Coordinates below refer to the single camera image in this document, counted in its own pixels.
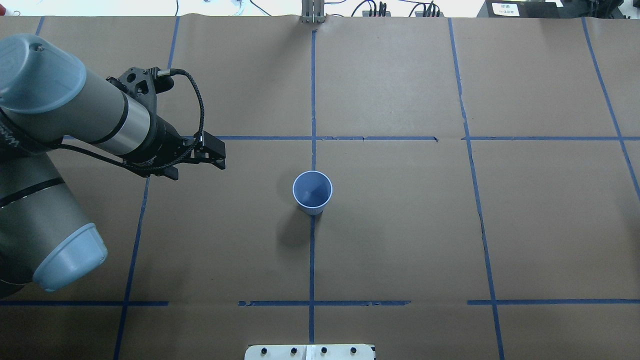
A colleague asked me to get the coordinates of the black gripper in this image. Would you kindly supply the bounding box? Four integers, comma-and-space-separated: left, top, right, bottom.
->
106, 67, 226, 180

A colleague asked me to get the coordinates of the blue plastic cup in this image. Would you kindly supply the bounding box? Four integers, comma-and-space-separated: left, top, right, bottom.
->
292, 170, 334, 216

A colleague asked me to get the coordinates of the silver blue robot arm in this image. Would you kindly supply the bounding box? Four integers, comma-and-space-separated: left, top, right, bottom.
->
0, 33, 226, 299

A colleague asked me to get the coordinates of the black box with label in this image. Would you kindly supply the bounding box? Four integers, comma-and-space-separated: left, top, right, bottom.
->
477, 0, 564, 19

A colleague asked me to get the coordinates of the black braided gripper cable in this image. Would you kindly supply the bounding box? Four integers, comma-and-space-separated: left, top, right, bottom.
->
60, 68, 207, 177

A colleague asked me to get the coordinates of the aluminium frame post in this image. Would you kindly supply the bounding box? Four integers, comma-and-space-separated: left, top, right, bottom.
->
300, 0, 326, 24

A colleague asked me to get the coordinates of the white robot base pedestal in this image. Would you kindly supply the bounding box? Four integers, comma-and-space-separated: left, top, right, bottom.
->
244, 343, 377, 360

